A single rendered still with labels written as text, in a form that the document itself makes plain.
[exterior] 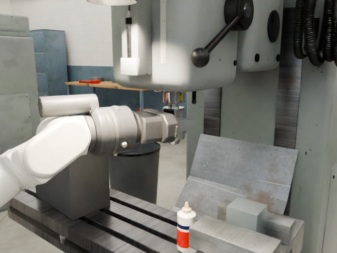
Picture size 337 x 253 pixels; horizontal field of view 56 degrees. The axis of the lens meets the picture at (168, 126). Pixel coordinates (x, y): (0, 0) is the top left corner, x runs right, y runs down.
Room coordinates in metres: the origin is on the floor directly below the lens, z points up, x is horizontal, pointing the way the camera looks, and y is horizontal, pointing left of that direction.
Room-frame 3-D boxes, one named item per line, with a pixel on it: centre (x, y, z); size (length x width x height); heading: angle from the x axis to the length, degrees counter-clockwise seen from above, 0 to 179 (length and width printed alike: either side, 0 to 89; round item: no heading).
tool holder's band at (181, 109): (0.65, -0.01, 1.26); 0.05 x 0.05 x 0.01
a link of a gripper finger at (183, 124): (0.62, -0.03, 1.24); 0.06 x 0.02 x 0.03; 123
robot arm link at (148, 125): (0.60, 0.07, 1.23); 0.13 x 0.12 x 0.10; 33
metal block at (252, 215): (0.54, -0.15, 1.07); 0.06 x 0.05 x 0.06; 54
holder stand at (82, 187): (0.86, 0.28, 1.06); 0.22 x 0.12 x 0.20; 46
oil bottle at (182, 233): (0.62, -0.04, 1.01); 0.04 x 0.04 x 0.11
